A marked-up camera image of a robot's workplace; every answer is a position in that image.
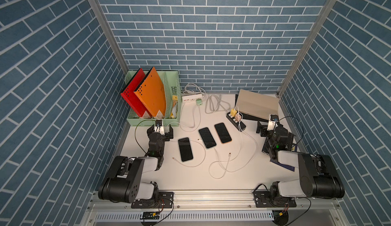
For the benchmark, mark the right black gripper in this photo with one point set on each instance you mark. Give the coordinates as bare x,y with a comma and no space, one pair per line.
264,129

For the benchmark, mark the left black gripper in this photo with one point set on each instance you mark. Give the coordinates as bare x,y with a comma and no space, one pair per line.
168,135

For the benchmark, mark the black phone green case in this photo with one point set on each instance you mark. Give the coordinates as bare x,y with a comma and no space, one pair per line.
207,137
185,149

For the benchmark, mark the black phone pink case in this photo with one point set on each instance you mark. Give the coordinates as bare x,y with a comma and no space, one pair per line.
223,133

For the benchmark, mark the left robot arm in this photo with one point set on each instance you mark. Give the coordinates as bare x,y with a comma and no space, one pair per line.
123,180

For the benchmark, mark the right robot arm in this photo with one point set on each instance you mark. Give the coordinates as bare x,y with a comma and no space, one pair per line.
318,177

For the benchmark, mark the black book gold emblem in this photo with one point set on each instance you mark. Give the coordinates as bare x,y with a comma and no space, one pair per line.
266,147

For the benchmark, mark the black power strip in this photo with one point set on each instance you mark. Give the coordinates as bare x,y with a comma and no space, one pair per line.
239,125

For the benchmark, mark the orange folder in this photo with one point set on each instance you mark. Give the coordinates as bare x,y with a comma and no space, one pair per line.
151,92

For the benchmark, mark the white power strip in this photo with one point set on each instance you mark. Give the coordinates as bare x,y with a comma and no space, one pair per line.
191,98

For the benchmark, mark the red folder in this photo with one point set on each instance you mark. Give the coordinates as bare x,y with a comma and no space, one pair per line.
130,97

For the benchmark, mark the green mesh file organizer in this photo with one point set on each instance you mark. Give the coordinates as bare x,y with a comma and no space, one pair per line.
171,82

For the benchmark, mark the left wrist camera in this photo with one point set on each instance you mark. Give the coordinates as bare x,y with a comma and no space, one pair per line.
159,127

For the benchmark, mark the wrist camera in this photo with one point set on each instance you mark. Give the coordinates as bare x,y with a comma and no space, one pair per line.
273,120
159,127

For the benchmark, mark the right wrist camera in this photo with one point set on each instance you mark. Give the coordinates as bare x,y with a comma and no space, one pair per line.
273,120

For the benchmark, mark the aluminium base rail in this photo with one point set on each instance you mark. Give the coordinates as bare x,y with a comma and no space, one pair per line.
212,200

